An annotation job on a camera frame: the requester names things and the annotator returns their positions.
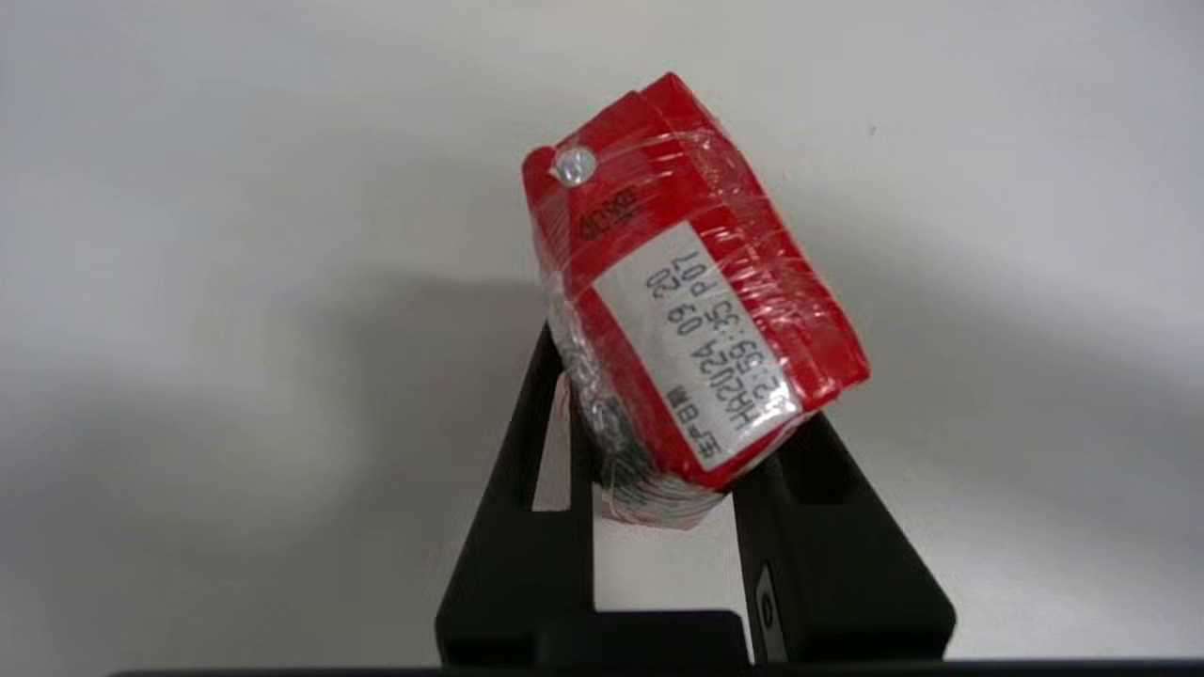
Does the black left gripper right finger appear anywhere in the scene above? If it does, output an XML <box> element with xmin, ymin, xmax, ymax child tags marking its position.
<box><xmin>732</xmin><ymin>411</ymin><xmax>958</xmax><ymax>665</ymax></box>

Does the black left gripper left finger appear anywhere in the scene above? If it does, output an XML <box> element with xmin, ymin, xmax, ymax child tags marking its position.
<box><xmin>435</xmin><ymin>324</ymin><xmax>596</xmax><ymax>669</ymax></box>

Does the red milk carton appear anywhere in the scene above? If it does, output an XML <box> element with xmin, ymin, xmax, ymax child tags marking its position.
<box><xmin>521</xmin><ymin>71</ymin><xmax>871</xmax><ymax>529</ymax></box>

